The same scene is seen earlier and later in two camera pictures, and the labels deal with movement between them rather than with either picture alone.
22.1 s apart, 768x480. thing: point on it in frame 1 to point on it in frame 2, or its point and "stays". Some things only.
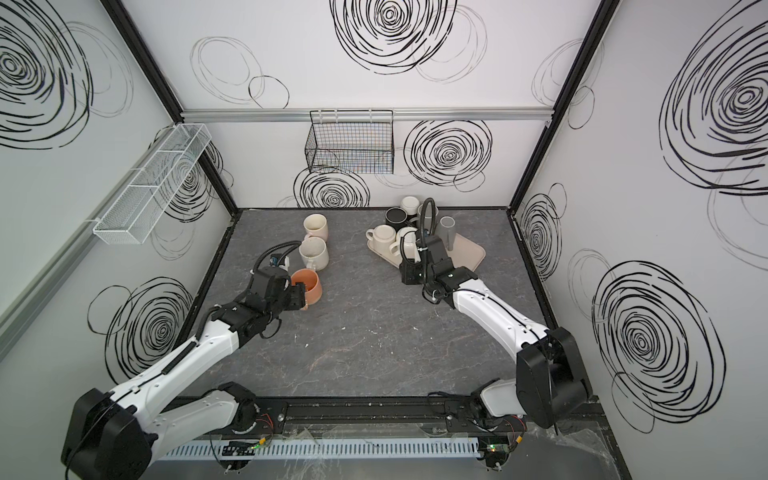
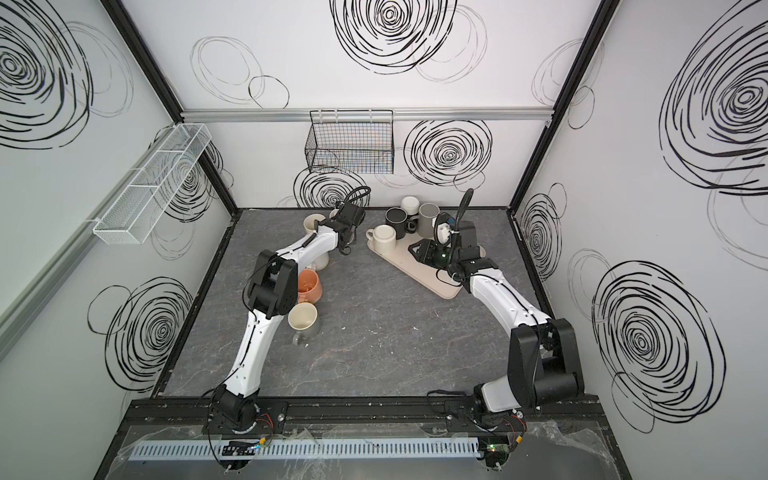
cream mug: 316,226 stays
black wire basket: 351,142 stays
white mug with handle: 383,237 stays
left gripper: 294,294 to 351,213
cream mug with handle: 447,228 to 302,320
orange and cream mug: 313,288 stays
